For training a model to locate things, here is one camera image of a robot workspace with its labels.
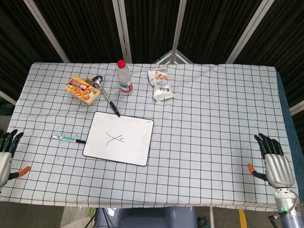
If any white checkered tablecloth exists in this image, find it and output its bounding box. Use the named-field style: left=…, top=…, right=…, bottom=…
left=0, top=62, right=299, bottom=212

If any green whiteboard marker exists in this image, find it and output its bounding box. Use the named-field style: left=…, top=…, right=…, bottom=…
left=51, top=135, right=86, bottom=144

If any white partition frame bar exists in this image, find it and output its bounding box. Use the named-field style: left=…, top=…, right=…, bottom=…
left=289, top=101, right=304, bottom=116
left=0, top=90, right=17, bottom=105

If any yellow curry box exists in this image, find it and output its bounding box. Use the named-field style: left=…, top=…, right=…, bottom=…
left=65, top=76, right=101, bottom=106

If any white snack bag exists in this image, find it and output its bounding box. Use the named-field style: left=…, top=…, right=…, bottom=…
left=148, top=67, right=175, bottom=101

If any clear bottle red cap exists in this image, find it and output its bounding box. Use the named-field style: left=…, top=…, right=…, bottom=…
left=116, top=59, right=133, bottom=95

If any white partition frame post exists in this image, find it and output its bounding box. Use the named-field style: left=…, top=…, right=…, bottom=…
left=225, top=0, right=276, bottom=64
left=23, top=0, right=70, bottom=63
left=171, top=0, right=188, bottom=52
left=112, top=0, right=133, bottom=64

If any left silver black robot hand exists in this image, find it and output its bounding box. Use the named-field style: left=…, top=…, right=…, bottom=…
left=0, top=129, right=31, bottom=188

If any metal table leg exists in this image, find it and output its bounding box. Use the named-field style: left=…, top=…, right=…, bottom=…
left=209, top=207, right=216, bottom=228

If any white drawing board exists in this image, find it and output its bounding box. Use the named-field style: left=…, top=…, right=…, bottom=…
left=82, top=111, right=154, bottom=167

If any metal ladle black handle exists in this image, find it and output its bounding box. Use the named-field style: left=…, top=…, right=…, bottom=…
left=91, top=75, right=121, bottom=118

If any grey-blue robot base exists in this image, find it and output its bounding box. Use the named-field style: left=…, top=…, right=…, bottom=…
left=94, top=206, right=198, bottom=228

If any blue table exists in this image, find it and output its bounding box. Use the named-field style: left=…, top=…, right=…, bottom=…
left=275, top=68, right=300, bottom=190

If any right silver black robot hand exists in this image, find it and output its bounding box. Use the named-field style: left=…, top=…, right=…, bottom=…
left=247, top=133, right=295, bottom=190

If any white triangular partition foot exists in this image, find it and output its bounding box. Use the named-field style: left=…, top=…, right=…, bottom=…
left=152, top=49, right=193, bottom=65

